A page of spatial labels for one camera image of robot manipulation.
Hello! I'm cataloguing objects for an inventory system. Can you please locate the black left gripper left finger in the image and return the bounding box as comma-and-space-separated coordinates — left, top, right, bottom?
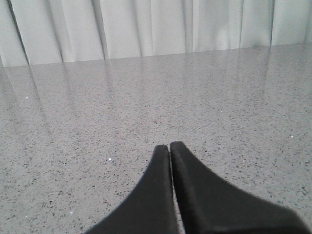
88, 145, 178, 234

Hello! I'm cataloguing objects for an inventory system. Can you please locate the white pleated curtain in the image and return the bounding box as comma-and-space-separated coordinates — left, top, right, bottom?
0, 0, 312, 67

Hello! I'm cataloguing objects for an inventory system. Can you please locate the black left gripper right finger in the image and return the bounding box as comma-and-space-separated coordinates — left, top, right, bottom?
170, 141, 310, 234

